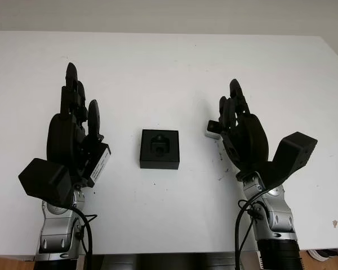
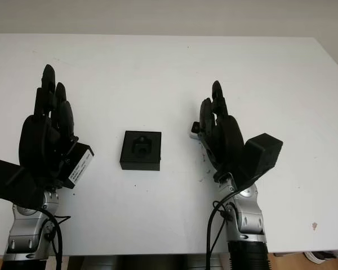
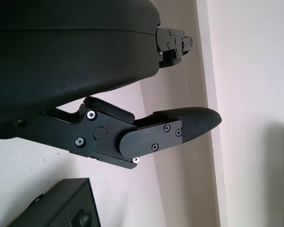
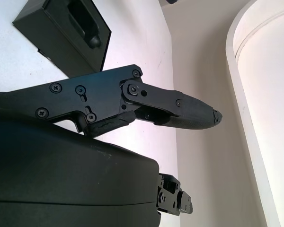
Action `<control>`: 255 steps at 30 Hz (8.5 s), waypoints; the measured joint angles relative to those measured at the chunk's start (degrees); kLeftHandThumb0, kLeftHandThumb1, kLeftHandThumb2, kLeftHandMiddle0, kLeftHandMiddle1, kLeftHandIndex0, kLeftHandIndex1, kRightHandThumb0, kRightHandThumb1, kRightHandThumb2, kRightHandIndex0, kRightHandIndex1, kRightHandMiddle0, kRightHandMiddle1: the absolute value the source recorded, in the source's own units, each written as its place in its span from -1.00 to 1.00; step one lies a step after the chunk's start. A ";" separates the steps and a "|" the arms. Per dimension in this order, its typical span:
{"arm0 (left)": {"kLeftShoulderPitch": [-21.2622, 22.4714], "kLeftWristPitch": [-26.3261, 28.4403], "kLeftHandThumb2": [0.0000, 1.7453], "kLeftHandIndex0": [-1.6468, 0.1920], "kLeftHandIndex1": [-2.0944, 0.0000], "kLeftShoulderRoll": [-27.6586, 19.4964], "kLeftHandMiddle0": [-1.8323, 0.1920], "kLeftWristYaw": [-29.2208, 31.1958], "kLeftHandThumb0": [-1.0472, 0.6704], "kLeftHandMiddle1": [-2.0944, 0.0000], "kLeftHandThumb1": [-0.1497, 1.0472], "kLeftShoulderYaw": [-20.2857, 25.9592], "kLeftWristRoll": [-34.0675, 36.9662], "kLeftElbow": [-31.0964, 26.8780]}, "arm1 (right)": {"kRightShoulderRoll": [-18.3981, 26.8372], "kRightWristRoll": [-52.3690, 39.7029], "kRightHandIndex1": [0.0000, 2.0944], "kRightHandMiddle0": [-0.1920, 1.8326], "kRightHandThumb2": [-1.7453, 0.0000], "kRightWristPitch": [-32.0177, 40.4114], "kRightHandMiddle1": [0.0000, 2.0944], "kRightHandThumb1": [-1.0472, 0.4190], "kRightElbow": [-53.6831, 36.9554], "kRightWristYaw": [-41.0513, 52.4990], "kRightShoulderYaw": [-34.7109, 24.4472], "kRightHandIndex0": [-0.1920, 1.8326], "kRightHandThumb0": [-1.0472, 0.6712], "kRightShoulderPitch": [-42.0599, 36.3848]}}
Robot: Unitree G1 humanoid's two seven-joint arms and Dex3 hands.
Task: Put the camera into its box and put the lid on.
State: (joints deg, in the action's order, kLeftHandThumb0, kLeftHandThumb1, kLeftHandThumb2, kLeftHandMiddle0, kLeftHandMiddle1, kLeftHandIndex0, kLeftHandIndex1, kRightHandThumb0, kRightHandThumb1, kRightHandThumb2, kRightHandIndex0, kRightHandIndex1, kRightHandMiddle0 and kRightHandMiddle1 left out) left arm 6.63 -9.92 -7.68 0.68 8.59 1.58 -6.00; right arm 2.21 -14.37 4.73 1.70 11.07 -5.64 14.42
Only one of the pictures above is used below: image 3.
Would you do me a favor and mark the black camera box base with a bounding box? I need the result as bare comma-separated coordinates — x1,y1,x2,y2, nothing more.
7,178,102,227

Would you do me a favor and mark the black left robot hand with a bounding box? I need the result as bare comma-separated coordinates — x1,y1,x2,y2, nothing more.
0,0,221,170

